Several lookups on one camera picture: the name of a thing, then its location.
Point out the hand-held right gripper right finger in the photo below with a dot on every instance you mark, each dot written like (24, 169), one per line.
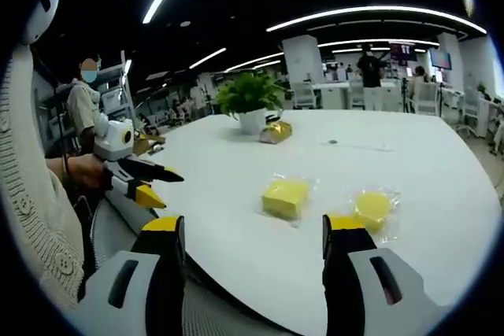
(366, 289)

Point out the person's left hand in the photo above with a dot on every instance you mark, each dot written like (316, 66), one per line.
(84, 170)

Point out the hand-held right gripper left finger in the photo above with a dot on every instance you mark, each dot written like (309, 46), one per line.
(130, 289)

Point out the white office chair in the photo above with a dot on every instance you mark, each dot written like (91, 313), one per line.
(304, 94)
(426, 99)

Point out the potted green plant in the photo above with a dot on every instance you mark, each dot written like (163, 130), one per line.
(250, 102)

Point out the square yellow silicone block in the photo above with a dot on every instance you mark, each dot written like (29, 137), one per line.
(285, 198)

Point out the gold foil package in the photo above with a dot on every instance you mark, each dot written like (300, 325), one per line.
(275, 132)

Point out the wall screen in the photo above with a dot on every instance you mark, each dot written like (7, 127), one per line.
(440, 60)

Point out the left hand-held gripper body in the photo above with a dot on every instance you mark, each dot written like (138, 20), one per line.
(114, 143)

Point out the round yellow silicone block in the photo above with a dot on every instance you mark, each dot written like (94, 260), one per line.
(372, 207)

